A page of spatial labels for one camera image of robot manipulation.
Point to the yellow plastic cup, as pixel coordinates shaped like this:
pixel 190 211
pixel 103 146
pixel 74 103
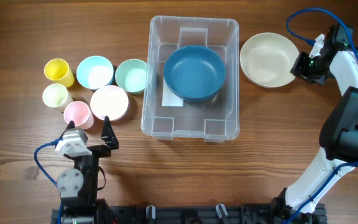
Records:
pixel 58 71

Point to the cream plastic cup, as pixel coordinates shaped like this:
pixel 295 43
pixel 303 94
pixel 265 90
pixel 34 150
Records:
pixel 56 96

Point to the pink plastic cup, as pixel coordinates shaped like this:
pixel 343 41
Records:
pixel 80 113

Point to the light blue plastic bowl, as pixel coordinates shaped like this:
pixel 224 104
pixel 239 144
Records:
pixel 95 72

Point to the clear plastic storage bin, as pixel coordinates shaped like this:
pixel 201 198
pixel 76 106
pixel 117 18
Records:
pixel 215 120

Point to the dark blue bowl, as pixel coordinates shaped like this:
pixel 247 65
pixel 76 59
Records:
pixel 194 70
pixel 193 98

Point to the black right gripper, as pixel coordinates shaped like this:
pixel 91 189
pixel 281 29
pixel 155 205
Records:
pixel 298 69

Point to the cream plastic bowl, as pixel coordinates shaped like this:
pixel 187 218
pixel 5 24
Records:
pixel 267 58

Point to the light pink plastic bowl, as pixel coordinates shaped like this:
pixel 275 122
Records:
pixel 111 101

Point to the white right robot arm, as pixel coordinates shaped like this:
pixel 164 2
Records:
pixel 338 139

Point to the white label in bin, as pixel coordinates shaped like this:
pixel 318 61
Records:
pixel 169 98

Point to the mint green plastic bowl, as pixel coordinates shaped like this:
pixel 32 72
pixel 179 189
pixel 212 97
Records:
pixel 131 75

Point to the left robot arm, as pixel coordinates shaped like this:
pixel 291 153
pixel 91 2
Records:
pixel 78 186

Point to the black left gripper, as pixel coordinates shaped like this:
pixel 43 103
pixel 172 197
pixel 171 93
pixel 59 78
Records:
pixel 107 135

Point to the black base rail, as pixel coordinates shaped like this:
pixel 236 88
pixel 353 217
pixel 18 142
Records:
pixel 206 215

